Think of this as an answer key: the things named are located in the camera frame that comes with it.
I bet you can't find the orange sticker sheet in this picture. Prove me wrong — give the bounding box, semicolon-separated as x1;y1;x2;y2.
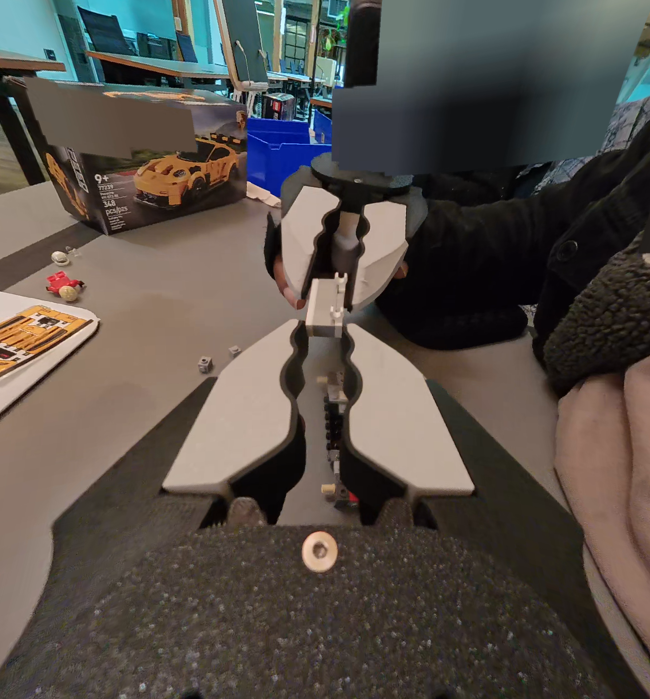
0;306;93;379

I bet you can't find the small black box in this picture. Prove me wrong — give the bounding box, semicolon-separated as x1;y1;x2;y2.
263;93;296;121

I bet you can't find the pale pink cloth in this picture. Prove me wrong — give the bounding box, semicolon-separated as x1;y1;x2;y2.
554;344;650;699

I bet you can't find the toy car box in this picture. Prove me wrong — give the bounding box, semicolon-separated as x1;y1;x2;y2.
24;79;249;237

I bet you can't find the wooden side table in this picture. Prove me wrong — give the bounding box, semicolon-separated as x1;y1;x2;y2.
0;22;66;186

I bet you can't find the white paper scrap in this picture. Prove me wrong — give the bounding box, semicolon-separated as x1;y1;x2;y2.
247;182;282;209

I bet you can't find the person's right hand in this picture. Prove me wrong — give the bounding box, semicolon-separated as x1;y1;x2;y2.
273;256;411;311

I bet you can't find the plaid cloth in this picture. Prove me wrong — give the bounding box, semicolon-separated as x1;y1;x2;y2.
538;93;650;186

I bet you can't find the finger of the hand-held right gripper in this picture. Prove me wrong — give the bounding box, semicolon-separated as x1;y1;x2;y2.
278;185;343;311
342;199;410;313

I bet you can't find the long wooden table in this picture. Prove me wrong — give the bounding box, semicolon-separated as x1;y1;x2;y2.
84;49;233;91

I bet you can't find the dark grey display board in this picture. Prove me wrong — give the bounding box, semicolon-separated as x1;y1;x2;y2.
214;0;271;92

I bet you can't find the light grey brick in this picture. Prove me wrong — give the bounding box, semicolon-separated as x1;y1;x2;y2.
304;272;350;339

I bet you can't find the black fleece jacket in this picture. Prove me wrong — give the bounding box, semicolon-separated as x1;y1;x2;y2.
543;240;650;396

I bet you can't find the black office chair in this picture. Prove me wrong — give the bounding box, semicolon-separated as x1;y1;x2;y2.
78;7;139;55

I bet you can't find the grey desk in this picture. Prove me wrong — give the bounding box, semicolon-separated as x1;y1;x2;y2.
0;180;577;689

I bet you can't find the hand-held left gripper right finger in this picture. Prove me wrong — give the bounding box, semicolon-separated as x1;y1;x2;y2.
342;322;476;498

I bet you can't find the toy car chassis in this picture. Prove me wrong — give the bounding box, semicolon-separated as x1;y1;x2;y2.
316;371;361;511

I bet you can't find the white instruction booklet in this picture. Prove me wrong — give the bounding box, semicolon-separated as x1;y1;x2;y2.
0;285;101;438

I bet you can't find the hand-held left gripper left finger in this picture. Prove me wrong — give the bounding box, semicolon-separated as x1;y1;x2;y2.
161;319;309;497

